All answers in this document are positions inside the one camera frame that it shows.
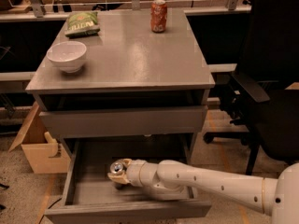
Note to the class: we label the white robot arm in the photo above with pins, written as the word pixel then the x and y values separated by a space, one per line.
pixel 277 198

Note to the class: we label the grey drawer cabinet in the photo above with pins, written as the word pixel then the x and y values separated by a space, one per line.
pixel 129 67

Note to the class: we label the white ceramic bowl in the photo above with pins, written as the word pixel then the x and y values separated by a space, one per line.
pixel 68 56

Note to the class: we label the green chip bag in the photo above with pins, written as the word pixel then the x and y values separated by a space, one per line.
pixel 82 24

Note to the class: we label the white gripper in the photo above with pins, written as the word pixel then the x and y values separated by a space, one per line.
pixel 135 172

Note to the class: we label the closed grey top drawer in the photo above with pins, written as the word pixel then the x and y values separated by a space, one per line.
pixel 124 122

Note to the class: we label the black office chair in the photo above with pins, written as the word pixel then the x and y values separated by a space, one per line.
pixel 257 93

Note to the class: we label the orange soda can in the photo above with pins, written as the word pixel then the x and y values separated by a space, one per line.
pixel 158 16

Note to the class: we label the open grey middle drawer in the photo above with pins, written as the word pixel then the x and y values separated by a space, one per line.
pixel 90 197

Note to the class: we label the blue silver redbull can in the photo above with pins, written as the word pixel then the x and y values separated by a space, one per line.
pixel 117 168

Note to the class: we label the open cardboard box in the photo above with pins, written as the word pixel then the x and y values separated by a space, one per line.
pixel 45 154

